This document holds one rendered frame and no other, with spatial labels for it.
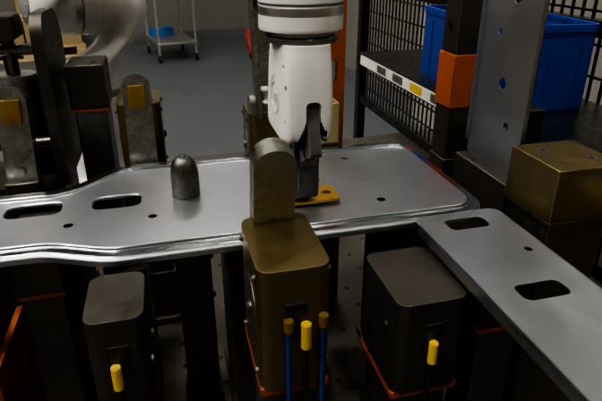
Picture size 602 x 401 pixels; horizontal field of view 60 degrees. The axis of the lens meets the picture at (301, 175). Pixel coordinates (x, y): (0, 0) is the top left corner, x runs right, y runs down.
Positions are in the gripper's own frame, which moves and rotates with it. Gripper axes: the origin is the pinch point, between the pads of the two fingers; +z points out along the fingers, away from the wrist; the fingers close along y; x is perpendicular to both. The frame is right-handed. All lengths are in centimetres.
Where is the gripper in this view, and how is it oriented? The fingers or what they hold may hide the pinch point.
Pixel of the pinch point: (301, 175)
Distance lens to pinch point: 58.7
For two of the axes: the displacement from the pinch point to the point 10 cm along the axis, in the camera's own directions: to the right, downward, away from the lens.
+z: 0.0, 9.1, 4.1
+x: 9.7, -1.0, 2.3
